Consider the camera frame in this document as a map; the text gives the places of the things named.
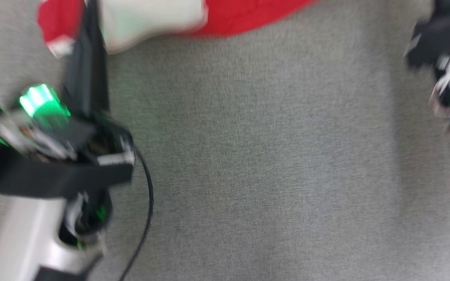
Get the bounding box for red shorts with white stripes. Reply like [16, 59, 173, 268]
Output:
[37, 0, 320, 58]

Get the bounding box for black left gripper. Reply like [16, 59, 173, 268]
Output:
[0, 0, 136, 198]

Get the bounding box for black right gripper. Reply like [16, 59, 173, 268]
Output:
[404, 0, 450, 71]

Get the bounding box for thin black cable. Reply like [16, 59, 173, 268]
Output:
[119, 146, 155, 281]

